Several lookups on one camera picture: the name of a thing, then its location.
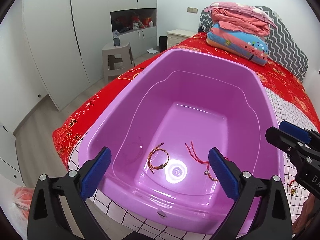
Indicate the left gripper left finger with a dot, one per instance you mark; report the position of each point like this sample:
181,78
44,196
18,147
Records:
47,219

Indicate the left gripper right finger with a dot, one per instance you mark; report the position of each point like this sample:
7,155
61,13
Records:
272,219

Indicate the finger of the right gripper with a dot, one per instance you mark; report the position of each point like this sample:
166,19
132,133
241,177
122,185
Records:
283,141
310,137

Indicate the red plastic bag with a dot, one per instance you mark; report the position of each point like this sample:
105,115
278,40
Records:
22,197

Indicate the grey zigzag headboard cover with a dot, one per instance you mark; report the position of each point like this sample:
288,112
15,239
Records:
282,48

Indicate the red patterned bed sheet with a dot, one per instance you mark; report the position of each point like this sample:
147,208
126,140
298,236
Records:
272,75

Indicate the colourful blue pink pillow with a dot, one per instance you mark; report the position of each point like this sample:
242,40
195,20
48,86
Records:
245,45

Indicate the purple plastic basin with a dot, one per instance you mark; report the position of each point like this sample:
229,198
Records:
191,68

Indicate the folded pink quilt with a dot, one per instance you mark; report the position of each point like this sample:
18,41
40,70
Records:
240,17

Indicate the cream bedside table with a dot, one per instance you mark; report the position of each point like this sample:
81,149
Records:
177,36

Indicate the black cylindrical bin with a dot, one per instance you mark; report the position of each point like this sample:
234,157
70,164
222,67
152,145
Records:
163,43

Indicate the beige plastic stool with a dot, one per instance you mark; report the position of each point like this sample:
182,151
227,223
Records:
116,60

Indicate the small dark box on stool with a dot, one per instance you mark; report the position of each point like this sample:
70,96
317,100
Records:
116,41

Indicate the white wardrobe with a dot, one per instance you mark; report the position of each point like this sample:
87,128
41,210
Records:
66,38

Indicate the red cord bracelet gold charm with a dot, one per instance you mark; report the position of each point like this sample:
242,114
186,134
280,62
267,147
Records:
293,187

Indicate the gold wall switch plate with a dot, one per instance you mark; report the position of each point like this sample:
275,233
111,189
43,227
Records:
192,10

